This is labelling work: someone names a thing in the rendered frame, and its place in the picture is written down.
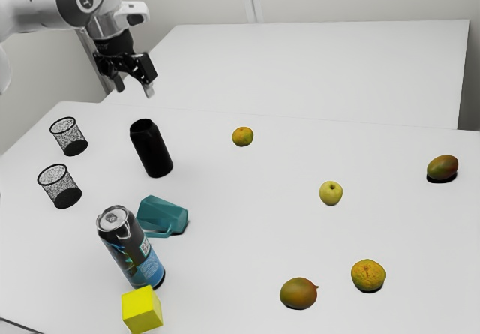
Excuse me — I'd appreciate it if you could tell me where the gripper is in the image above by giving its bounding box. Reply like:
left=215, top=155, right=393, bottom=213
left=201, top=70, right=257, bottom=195
left=91, top=29, right=159, bottom=100

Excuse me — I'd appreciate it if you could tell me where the plain black can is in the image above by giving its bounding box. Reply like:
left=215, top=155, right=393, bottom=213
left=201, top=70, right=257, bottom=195
left=129, top=118, right=175, bottom=179

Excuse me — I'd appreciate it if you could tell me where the black mesh pen holder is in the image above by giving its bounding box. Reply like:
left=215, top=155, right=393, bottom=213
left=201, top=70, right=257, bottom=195
left=36, top=163, right=83, bottom=210
left=49, top=116, right=89, bottom=158

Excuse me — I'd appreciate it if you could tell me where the small orange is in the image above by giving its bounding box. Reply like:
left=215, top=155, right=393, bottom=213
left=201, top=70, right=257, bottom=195
left=231, top=126, right=255, bottom=148

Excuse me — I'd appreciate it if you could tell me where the teal faceted mug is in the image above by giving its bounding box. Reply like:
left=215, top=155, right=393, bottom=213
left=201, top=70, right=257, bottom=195
left=135, top=194, right=190, bottom=239

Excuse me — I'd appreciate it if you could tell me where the blue printed drink can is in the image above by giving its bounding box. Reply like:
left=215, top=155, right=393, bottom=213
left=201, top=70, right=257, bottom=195
left=95, top=204, right=167, bottom=290

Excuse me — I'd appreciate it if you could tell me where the yellow-green apple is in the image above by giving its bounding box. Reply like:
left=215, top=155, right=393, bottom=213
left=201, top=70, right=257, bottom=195
left=319, top=180, right=344, bottom=206

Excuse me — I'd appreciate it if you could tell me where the yellow block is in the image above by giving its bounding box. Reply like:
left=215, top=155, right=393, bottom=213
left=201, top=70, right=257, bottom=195
left=120, top=284, right=164, bottom=334

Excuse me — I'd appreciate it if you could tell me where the red-green mango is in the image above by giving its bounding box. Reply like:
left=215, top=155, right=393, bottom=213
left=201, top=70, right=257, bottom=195
left=279, top=276, right=320, bottom=311
left=426, top=154, right=460, bottom=181

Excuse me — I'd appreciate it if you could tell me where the large bumpy orange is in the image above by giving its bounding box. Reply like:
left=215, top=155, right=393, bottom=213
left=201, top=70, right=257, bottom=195
left=350, top=258, right=387, bottom=293

